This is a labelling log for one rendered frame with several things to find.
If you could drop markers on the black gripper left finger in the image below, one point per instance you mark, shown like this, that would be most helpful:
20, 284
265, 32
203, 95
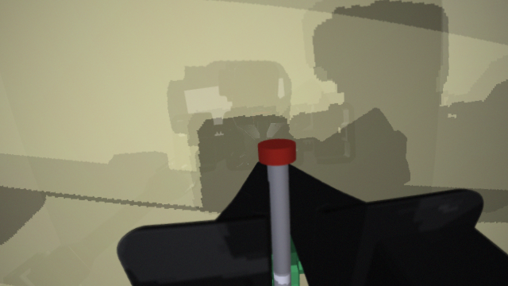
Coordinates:
235, 244

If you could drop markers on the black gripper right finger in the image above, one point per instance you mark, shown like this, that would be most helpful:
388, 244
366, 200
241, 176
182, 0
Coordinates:
335, 233

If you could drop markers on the grey metal pin with red cap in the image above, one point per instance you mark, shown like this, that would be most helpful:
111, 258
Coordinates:
277, 154

